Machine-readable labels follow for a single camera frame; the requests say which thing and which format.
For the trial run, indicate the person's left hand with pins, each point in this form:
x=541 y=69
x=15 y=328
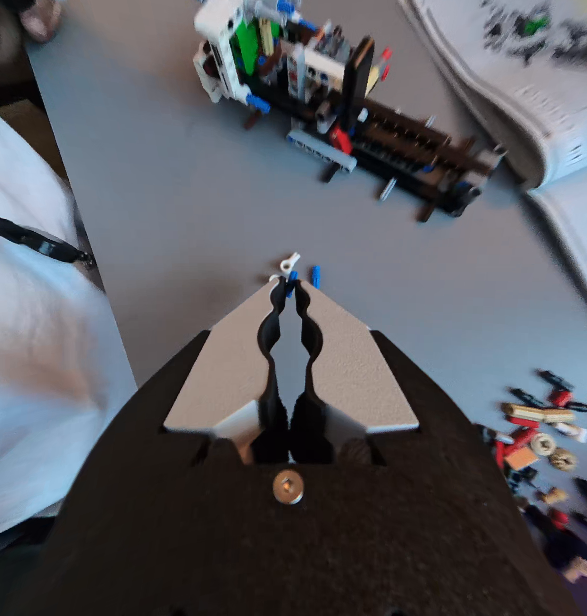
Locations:
x=41 y=19

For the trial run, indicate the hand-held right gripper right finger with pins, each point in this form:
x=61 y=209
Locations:
x=356 y=375

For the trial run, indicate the partly built lego truck model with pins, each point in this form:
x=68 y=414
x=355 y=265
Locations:
x=322 y=91

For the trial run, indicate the blue lego pin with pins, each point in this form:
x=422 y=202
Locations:
x=316 y=277
x=291 y=284

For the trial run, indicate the pile of blue red lego pieces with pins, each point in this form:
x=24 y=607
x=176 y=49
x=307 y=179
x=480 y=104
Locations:
x=543 y=442

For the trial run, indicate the purple cloth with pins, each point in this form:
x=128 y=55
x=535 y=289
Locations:
x=577 y=577

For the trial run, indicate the white shirt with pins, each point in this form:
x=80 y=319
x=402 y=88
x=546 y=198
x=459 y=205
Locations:
x=38 y=361

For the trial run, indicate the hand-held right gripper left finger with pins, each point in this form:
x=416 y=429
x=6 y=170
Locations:
x=226 y=375

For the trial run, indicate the open lego instruction booklet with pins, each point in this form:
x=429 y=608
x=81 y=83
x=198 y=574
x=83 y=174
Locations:
x=538 y=106

